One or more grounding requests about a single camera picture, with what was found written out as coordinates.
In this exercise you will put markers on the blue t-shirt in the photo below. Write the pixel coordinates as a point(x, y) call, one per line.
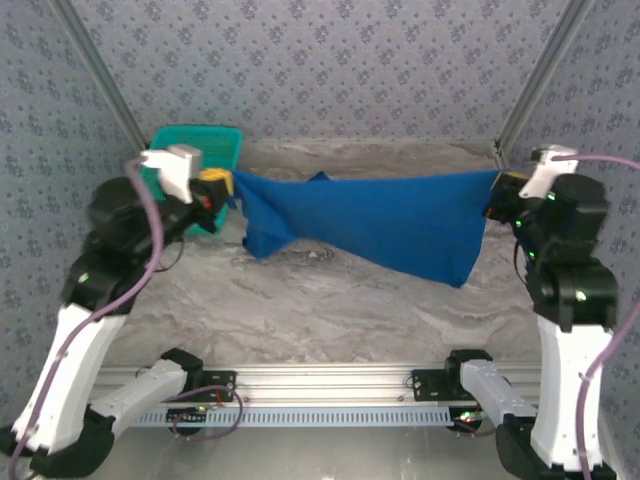
point(375, 220)

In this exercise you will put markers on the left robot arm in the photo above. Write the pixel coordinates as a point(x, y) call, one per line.
point(65, 370)

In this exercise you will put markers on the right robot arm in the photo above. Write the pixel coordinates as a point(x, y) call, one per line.
point(565, 380)

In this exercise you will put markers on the teal plastic basket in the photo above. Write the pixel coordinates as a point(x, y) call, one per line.
point(215, 145)

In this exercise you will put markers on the small circuit board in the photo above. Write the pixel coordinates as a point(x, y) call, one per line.
point(467, 419)
point(187, 416)

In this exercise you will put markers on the grey metal base panel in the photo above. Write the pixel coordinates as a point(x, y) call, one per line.
point(300, 455)

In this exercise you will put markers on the aluminium table side rail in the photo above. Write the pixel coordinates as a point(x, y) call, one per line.
point(504, 157)

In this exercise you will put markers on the aluminium frame post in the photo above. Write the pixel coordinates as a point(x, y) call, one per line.
point(105, 75)
point(547, 65)

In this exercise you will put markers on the thin aluminium table rail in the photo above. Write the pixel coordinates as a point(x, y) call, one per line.
point(375, 141)

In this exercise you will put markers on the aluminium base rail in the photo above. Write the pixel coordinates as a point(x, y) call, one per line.
point(325, 382)

